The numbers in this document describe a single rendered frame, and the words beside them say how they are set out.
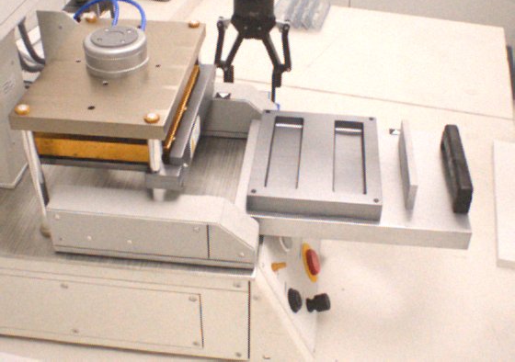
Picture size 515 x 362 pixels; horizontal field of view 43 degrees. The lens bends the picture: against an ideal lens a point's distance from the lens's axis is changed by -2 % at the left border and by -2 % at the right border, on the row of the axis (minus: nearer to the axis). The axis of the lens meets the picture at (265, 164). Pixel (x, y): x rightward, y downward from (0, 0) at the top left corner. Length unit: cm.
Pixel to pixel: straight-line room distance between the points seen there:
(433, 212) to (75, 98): 46
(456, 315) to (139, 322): 46
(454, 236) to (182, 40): 43
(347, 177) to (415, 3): 257
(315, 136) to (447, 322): 34
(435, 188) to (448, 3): 254
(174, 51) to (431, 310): 53
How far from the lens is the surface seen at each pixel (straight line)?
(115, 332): 93
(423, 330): 101
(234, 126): 101
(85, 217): 80
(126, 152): 80
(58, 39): 105
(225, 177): 94
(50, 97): 80
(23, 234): 89
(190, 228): 77
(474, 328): 103
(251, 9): 120
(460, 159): 88
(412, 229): 82
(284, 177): 86
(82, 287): 88
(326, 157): 87
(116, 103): 77
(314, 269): 100
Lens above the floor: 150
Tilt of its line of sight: 36 degrees down
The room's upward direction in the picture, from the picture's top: 1 degrees clockwise
